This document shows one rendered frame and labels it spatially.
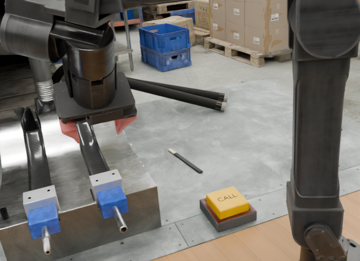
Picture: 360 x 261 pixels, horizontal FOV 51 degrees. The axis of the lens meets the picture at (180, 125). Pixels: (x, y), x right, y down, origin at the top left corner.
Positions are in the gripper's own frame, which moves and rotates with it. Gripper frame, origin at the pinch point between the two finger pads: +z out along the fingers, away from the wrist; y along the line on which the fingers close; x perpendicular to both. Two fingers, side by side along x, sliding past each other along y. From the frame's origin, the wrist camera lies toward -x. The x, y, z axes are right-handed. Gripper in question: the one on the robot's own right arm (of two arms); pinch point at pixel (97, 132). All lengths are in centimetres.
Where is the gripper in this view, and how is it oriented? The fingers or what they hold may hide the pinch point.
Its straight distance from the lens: 61.4
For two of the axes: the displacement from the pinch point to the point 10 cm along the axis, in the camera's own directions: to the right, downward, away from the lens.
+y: -9.3, 2.1, -3.1
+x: 3.5, 7.7, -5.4
